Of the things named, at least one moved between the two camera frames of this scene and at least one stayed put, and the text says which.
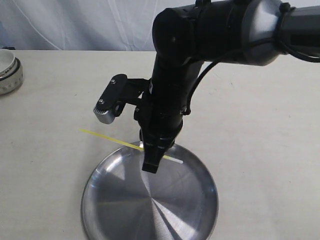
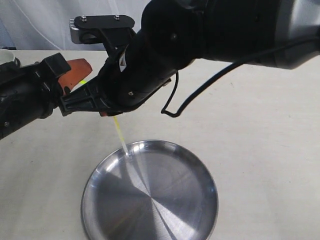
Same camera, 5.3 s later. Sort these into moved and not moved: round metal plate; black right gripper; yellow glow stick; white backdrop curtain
Moved: yellow glow stick; black right gripper
Not moved: white backdrop curtain; round metal plate
